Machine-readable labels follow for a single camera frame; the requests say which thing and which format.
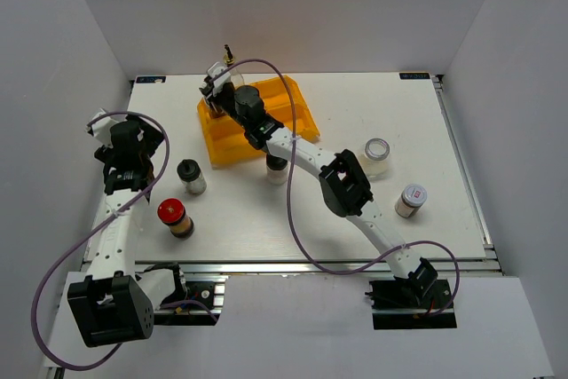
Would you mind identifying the clear square oil bottle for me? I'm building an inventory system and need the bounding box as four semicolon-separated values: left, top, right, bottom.
223;44;245;88

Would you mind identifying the red-lid dark sauce jar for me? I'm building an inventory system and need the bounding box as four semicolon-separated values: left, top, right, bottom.
157;198;194;239

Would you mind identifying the black-lid white spice jar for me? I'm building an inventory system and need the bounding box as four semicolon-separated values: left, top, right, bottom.
265;154;288;186

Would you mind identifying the white-lid seasoning jar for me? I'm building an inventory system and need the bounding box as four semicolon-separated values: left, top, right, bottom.
395;184;428;218

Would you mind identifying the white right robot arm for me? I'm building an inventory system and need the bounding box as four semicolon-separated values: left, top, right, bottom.
200;78;440;307

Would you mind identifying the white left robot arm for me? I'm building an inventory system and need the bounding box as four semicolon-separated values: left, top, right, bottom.
67;114;188;347

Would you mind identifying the yellow four-compartment plastic bin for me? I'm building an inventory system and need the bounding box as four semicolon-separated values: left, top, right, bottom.
197;75;320;168

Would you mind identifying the left black logo sticker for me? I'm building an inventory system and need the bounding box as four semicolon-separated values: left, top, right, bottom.
135;75;166;84

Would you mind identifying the black logo sticker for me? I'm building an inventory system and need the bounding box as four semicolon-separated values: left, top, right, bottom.
135;75;166;84
398;72;430;80

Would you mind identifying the open round glass jar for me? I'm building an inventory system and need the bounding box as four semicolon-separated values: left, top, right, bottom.
360;138;391;179

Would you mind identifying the right black logo sticker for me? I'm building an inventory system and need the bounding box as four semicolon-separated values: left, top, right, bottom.
398;72;430;80

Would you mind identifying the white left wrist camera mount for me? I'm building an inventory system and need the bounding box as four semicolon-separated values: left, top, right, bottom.
85;108;123;147

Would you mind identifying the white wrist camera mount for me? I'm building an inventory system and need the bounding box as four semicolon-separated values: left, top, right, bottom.
85;108;123;147
200;62;232;99

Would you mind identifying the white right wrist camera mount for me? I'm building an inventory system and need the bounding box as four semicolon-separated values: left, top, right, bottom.
200;62;232;99

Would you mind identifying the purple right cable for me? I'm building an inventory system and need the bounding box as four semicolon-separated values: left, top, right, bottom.
212;58;462;317

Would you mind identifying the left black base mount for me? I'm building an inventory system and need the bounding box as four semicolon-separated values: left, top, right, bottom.
154;264;225;327

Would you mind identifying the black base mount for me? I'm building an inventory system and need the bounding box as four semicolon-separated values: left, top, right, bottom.
154;264;225;327
365;280;458;330

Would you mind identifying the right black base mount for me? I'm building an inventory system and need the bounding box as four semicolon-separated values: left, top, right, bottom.
365;280;458;330

